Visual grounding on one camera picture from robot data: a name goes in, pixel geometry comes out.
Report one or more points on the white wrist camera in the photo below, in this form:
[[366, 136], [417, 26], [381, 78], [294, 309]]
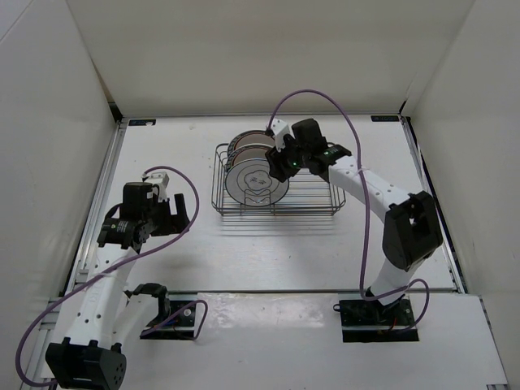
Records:
[[159, 181], [277, 129]]

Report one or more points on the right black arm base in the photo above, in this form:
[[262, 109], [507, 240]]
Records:
[[369, 322]]

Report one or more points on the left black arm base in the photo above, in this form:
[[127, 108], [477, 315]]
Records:
[[181, 327]]

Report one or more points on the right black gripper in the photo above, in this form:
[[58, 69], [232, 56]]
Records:
[[276, 160]]

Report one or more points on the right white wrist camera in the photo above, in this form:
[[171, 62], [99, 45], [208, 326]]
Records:
[[277, 129]]

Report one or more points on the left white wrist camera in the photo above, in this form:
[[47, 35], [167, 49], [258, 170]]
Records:
[[159, 181]]

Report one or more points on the green red rimmed plate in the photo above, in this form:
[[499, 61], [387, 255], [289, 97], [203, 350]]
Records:
[[250, 137], [246, 153]]

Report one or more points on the white plate with flower motif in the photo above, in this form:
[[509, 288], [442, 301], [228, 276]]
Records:
[[249, 184]]

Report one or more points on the green red rimmed plate front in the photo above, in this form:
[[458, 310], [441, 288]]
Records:
[[246, 153]]

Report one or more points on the metal wire dish rack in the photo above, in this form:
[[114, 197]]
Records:
[[307, 194]]

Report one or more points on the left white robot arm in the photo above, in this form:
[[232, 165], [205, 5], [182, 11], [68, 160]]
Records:
[[92, 353]]

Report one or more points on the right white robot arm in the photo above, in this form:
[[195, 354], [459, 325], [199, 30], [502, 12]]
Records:
[[411, 229]]

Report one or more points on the green red rimmed plate back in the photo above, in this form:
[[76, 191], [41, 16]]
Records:
[[250, 137]]

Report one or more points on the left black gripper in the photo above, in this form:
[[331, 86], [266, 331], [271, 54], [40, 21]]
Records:
[[175, 223]]

